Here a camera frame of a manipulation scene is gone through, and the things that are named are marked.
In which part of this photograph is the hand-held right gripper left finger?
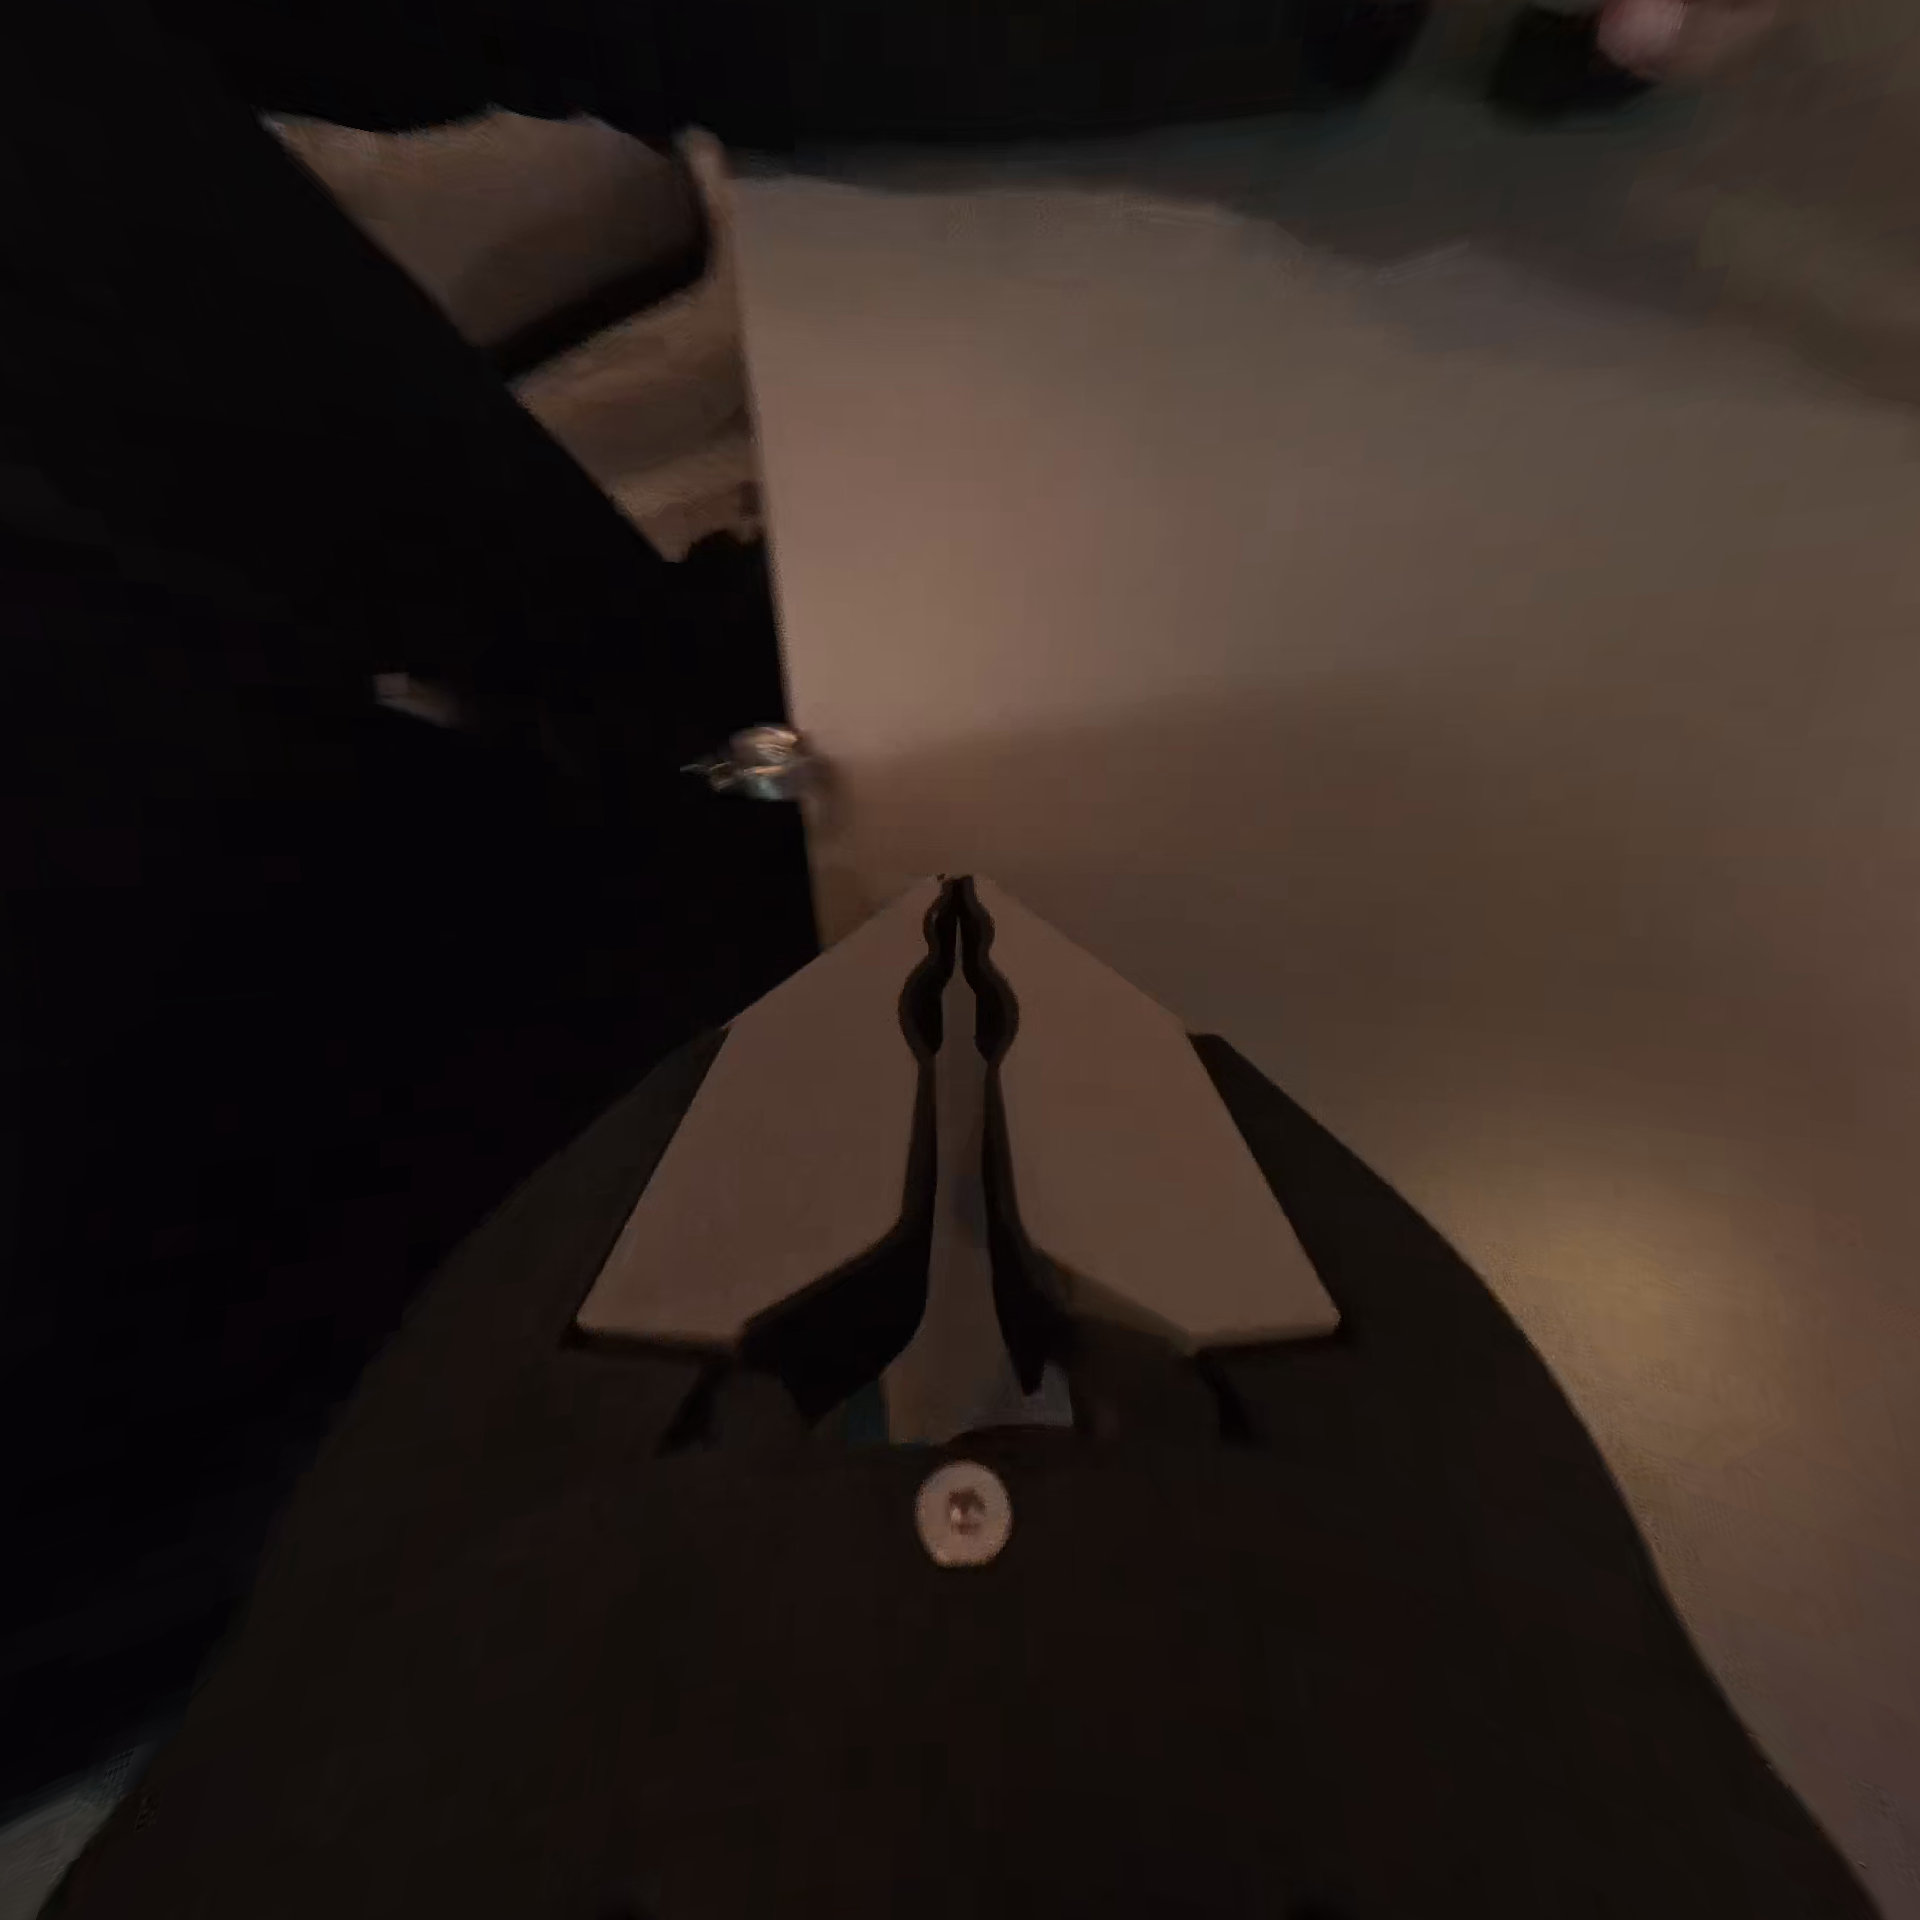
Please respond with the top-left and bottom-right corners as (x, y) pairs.
(573, 873), (964, 1422)

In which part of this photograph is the person's left hand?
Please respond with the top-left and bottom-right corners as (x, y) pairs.
(1593, 0), (1790, 80)

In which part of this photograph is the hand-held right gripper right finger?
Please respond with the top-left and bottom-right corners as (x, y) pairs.
(954, 873), (1343, 1397)

